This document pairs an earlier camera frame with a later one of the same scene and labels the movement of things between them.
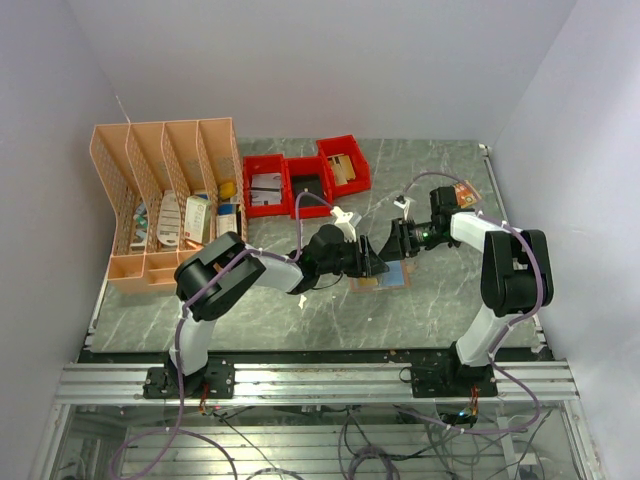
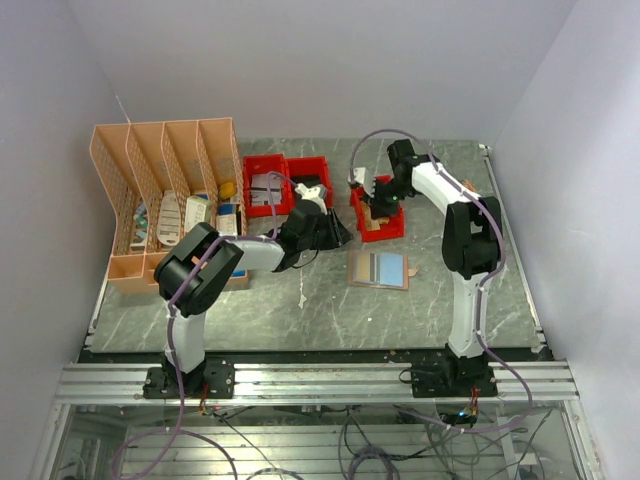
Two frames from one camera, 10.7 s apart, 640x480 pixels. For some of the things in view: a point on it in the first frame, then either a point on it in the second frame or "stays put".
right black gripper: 392,250 to 378,208
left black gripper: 369,263 to 338,234
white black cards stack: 266,188 stays put
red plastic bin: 277,163 stays put
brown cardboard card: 396,277 stays put
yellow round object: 227,190 stays put
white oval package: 168,228 stays put
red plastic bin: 346,166 to 393,229
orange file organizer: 174,186 stays put
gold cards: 343,170 to 372,224
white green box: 198,217 stays put
